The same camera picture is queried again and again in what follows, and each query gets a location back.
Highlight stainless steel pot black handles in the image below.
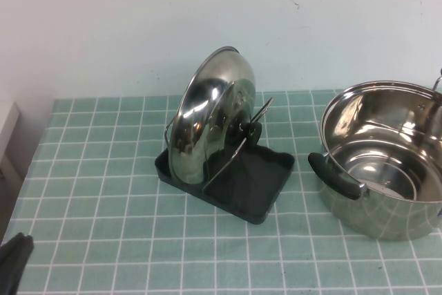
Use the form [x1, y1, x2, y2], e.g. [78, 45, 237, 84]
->
[307, 66, 442, 242]

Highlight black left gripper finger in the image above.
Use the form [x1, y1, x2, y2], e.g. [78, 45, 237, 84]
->
[3, 234, 35, 295]
[0, 232, 23, 295]

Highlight black tray wire lid rack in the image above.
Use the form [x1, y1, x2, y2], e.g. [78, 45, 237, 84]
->
[153, 96, 296, 227]

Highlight stainless steel pot lid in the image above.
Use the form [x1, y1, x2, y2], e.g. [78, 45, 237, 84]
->
[167, 46, 264, 186]

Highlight white cabinet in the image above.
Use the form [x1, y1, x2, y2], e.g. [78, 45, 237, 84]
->
[0, 100, 22, 180]

